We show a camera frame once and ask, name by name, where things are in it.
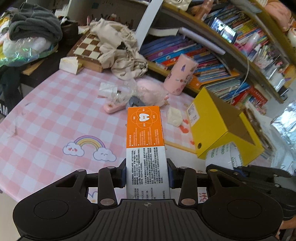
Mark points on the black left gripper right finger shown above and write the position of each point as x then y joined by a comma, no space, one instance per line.
185,179

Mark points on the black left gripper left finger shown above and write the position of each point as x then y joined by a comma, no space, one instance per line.
110,178

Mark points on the orange white toothpaste box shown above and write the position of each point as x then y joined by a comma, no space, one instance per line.
146,162

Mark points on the white tape roll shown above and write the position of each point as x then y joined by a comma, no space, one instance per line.
226,156

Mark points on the white eraser block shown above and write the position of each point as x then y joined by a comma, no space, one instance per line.
174,117

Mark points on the yellow cardboard box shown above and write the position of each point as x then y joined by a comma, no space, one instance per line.
215,123

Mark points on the pink checkered table mat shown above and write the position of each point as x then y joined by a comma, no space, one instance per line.
59,127

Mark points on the pink flat case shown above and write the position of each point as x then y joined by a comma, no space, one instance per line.
112,107

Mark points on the clear plastic wrapping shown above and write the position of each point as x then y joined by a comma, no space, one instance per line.
118,93

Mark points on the pink plush pig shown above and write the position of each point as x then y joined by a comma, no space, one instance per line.
152,93

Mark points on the pink sticker cylinder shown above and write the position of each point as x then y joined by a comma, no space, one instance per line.
180,75

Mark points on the beige cloth bag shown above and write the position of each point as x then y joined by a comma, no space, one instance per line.
118,48

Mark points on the wooden chess board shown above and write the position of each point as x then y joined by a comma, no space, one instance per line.
86,50

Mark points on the iridescent plastic bag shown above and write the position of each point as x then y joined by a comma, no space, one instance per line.
23,51

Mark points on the grey folded clothes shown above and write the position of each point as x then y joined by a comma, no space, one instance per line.
32,20

